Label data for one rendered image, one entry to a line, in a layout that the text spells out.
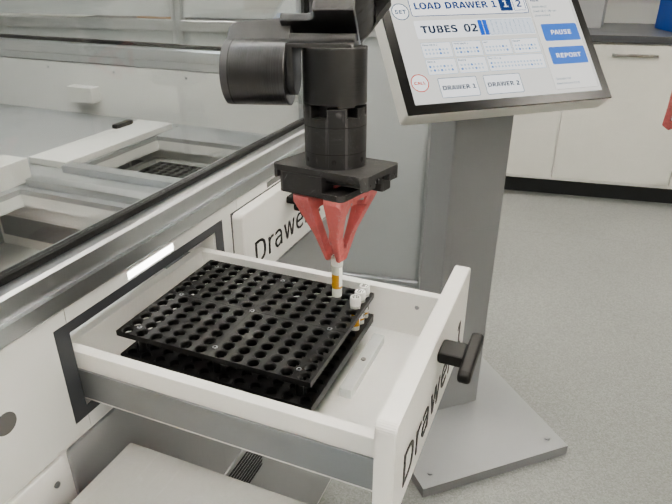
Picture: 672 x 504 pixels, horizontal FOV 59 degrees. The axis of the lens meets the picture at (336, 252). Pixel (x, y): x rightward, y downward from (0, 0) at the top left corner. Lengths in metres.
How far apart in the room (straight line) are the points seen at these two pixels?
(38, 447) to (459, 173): 1.11
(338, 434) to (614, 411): 1.61
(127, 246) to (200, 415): 0.21
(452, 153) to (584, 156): 2.23
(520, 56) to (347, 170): 0.96
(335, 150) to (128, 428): 0.42
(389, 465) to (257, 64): 0.35
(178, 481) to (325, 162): 0.36
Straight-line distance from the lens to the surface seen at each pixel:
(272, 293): 0.69
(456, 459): 1.73
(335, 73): 0.52
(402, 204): 2.37
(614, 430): 2.00
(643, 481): 1.88
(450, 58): 1.36
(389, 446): 0.48
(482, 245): 1.60
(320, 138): 0.53
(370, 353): 0.68
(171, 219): 0.72
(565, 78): 1.49
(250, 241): 0.86
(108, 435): 0.74
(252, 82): 0.54
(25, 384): 0.62
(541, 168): 3.64
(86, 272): 0.64
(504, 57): 1.43
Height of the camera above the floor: 1.25
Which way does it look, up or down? 26 degrees down
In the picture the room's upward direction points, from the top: straight up
